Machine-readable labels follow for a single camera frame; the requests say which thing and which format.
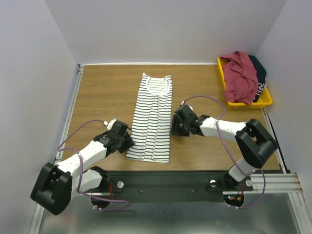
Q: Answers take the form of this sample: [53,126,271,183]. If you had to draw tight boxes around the black white striped tank top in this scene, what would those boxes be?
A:
[126,73,173,163]

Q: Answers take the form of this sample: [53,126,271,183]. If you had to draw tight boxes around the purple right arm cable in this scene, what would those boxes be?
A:
[180,95,266,210]

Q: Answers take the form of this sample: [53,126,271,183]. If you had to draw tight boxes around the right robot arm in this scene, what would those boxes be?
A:
[171,104,278,192]

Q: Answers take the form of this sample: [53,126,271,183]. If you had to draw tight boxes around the left aluminium side rail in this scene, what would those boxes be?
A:
[54,63,85,169]

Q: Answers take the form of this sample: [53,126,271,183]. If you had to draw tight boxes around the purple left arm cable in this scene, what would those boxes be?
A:
[57,119,130,212]

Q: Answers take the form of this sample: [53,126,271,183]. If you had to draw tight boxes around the yellow plastic bin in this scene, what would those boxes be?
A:
[217,57,273,109]

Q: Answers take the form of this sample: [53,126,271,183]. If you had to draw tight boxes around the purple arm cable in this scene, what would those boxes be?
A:
[180,95,266,210]
[57,119,130,212]

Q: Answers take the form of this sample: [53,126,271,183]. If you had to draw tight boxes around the dark navy tank top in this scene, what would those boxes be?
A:
[249,55,267,102]

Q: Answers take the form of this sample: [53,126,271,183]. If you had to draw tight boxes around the maroon red tank top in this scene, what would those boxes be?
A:
[220,51,258,105]

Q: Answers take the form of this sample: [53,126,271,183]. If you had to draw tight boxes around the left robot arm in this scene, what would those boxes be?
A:
[30,119,134,215]

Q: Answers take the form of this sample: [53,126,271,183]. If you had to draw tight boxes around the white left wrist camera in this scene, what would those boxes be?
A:
[103,118,117,130]

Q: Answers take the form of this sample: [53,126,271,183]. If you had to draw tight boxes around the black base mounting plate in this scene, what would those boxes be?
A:
[86,171,253,203]

